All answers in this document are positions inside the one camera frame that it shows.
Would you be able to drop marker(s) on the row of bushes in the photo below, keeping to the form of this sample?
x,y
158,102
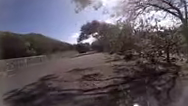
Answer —
x,y
141,40

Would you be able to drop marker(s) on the wooded hillside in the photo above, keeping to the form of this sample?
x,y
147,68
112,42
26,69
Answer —
x,y
24,44

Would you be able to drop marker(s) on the broad crowned tree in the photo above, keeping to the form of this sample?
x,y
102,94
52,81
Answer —
x,y
91,30

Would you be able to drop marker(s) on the grey asphalt road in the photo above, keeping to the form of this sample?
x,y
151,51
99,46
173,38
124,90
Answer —
x,y
67,72

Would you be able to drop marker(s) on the dark bush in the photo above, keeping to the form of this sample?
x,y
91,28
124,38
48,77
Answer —
x,y
82,47

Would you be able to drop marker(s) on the bare branched tree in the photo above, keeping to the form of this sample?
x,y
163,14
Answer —
x,y
182,16

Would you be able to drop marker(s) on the low stone wall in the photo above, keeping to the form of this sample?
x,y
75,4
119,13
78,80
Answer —
x,y
12,63

